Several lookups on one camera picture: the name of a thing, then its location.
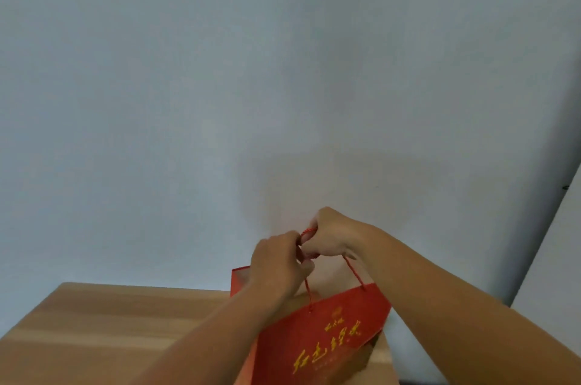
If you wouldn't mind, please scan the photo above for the person's left hand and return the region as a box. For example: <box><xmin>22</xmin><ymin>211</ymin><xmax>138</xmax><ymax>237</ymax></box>
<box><xmin>249</xmin><ymin>231</ymin><xmax>315</xmax><ymax>301</ymax></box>

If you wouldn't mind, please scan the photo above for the person's right hand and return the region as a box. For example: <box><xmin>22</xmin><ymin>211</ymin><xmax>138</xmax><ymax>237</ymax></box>
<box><xmin>300</xmin><ymin>206</ymin><xmax>370</xmax><ymax>261</ymax></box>

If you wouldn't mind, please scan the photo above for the red paper gift bag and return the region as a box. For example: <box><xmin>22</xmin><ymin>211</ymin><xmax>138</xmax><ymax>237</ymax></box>
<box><xmin>230</xmin><ymin>227</ymin><xmax>392</xmax><ymax>385</ymax></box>

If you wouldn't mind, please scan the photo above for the person's left forearm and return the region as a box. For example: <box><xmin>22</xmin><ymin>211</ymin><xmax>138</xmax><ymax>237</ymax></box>
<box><xmin>129</xmin><ymin>280</ymin><xmax>291</xmax><ymax>385</ymax></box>

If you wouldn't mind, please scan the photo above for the person's right forearm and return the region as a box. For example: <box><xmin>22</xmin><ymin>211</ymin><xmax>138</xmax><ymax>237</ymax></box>
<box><xmin>352</xmin><ymin>222</ymin><xmax>581</xmax><ymax>385</ymax></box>

